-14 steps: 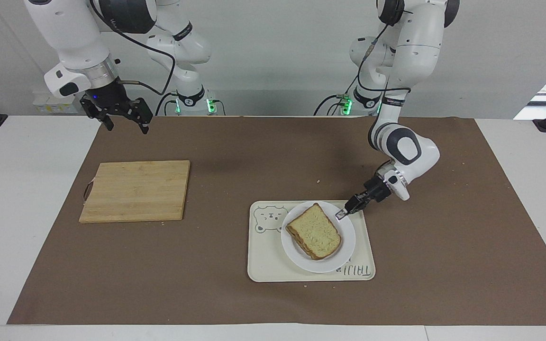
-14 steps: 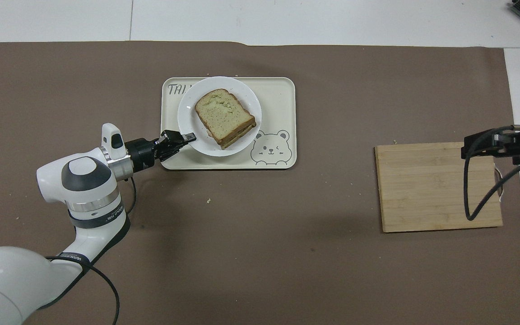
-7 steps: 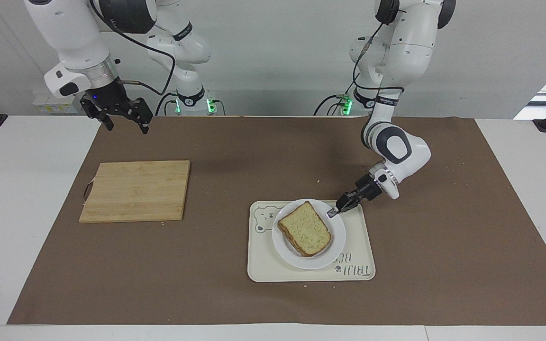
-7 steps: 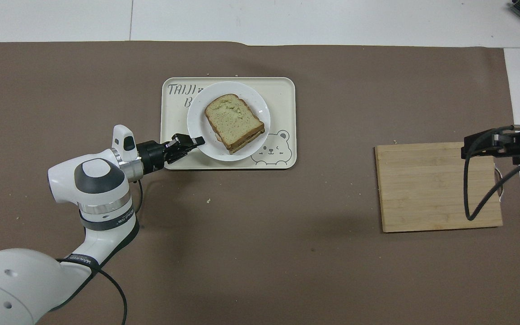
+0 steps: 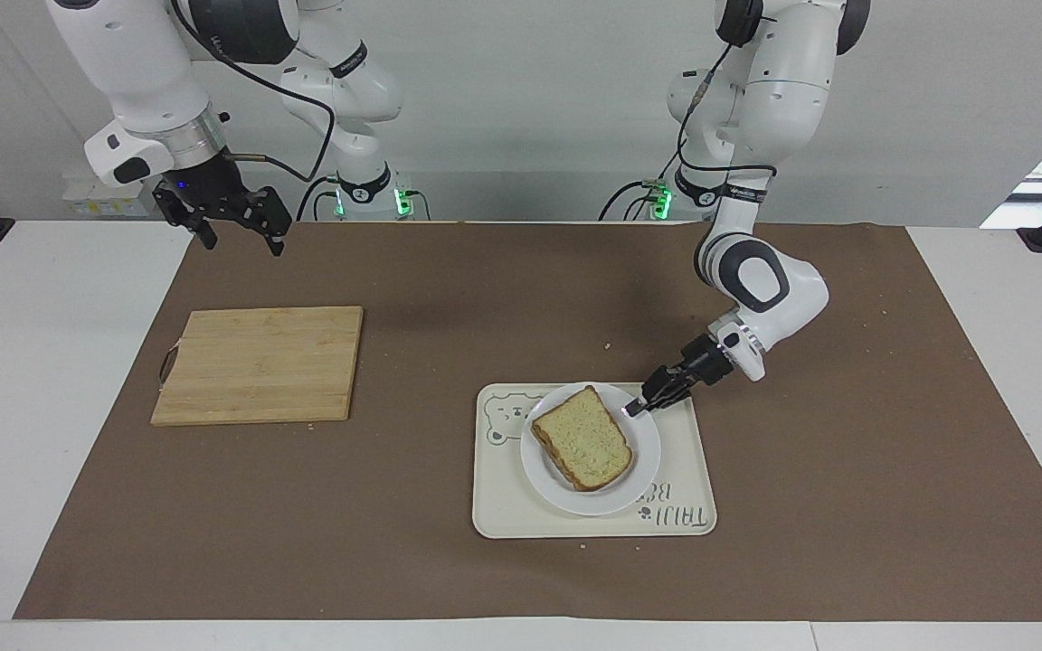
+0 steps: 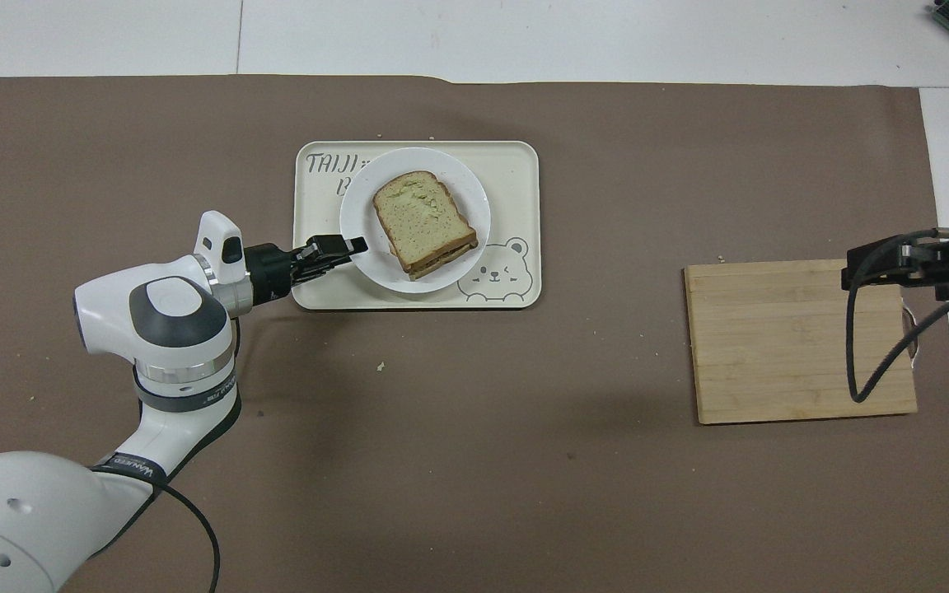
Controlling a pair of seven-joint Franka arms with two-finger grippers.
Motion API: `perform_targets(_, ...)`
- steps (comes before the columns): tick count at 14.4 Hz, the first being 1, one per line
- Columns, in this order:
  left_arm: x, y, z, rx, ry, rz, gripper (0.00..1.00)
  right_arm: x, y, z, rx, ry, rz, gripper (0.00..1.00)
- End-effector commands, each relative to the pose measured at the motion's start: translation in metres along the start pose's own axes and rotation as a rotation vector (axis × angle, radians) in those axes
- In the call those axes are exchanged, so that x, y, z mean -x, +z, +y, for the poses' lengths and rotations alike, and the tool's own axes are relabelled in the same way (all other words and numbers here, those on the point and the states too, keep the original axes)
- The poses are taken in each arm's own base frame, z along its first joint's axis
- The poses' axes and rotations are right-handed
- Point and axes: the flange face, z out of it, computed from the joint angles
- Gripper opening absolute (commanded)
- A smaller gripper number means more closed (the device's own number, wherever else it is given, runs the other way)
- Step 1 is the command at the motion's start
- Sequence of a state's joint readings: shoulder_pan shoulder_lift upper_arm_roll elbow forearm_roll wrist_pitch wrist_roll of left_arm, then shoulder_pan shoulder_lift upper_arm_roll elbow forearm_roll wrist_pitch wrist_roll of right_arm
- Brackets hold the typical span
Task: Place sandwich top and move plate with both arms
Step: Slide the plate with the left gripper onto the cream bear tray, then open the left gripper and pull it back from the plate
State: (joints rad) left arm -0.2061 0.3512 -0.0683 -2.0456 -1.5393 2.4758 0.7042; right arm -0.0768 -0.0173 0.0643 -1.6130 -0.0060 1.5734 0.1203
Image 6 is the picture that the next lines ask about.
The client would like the wooden cutting board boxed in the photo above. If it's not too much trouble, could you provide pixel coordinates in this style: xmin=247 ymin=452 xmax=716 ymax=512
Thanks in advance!
xmin=683 ymin=259 xmax=919 ymax=427

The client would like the brown bread sandwich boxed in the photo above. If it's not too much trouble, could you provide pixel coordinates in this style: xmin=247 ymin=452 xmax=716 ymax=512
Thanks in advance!
xmin=372 ymin=170 xmax=479 ymax=282

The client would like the white round plate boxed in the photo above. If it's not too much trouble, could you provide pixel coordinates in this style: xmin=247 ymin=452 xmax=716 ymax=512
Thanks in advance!
xmin=339 ymin=147 xmax=493 ymax=295

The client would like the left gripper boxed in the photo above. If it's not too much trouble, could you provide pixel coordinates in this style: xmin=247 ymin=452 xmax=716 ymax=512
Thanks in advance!
xmin=244 ymin=235 xmax=369 ymax=305

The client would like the cream tray with bear drawing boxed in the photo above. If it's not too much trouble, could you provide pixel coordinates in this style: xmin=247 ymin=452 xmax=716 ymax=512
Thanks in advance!
xmin=292 ymin=140 xmax=542 ymax=311

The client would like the black cable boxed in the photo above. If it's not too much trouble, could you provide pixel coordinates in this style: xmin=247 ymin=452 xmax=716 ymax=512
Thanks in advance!
xmin=145 ymin=474 xmax=222 ymax=593
xmin=844 ymin=228 xmax=949 ymax=404

